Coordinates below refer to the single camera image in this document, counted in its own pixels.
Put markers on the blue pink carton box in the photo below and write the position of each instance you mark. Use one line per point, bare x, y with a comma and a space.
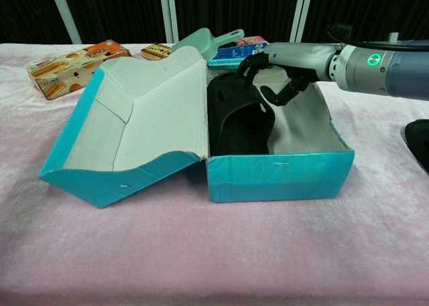
234, 51

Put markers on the mint green plastic scoop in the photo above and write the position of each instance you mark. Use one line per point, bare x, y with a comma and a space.
197, 41

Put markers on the black pleated curtain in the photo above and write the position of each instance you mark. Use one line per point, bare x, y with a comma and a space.
362, 4
234, 8
23, 11
114, 11

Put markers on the small brown snack box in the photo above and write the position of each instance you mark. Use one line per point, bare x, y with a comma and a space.
154, 51

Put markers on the large orange biscuit box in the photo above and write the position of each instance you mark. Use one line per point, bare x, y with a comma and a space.
53, 75

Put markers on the black slide sandal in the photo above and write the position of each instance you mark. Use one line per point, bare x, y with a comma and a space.
420, 142
234, 132

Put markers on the pink plush table cloth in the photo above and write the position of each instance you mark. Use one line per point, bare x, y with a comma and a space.
201, 252

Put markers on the teal cardboard shoe box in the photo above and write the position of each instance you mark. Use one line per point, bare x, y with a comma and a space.
278, 178

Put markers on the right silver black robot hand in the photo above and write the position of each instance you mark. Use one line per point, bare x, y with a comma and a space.
301, 60

